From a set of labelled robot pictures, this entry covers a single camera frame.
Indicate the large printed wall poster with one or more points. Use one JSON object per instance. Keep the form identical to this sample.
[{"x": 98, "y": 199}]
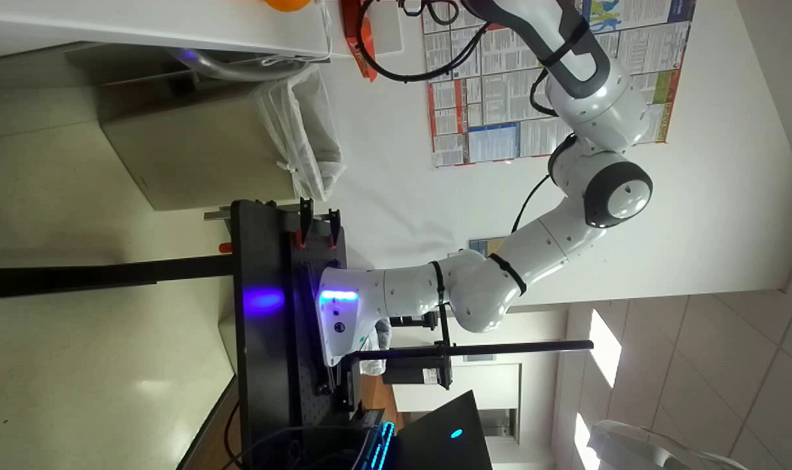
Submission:
[{"x": 500, "y": 95}]

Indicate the black red bar clamp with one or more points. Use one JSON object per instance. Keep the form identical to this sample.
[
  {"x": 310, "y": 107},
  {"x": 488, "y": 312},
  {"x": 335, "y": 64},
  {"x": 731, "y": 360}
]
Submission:
[
  {"x": 308, "y": 218},
  {"x": 332, "y": 229}
]

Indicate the stainless steel dishwasher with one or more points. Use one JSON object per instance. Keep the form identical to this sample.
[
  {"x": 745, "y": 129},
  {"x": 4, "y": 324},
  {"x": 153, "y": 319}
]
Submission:
[{"x": 151, "y": 78}]

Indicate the thin black stand pole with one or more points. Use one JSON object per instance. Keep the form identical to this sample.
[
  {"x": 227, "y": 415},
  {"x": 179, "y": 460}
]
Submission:
[{"x": 517, "y": 349}]

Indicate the small yellow wall notice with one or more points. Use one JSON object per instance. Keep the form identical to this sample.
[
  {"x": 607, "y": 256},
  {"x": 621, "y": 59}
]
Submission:
[{"x": 491, "y": 246}]

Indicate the black computer with blue lights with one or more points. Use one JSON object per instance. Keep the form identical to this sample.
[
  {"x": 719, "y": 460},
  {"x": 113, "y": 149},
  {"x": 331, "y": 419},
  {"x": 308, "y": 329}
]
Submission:
[{"x": 437, "y": 444}]

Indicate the thick black tripod pole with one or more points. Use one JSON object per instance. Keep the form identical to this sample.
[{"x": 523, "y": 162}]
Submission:
[{"x": 83, "y": 277}]

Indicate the orange fruit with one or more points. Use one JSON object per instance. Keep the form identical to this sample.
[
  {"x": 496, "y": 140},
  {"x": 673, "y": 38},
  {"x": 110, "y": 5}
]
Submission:
[{"x": 287, "y": 3}]

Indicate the black robot cart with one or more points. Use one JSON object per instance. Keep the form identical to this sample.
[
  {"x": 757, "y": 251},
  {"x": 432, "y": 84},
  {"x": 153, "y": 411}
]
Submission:
[{"x": 266, "y": 392}]

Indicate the white curved lamp head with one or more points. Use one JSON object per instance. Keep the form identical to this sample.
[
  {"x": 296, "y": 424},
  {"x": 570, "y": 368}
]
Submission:
[{"x": 647, "y": 444}]

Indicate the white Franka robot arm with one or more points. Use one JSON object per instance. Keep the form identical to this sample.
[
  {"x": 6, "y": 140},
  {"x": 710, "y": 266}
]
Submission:
[{"x": 474, "y": 290}]

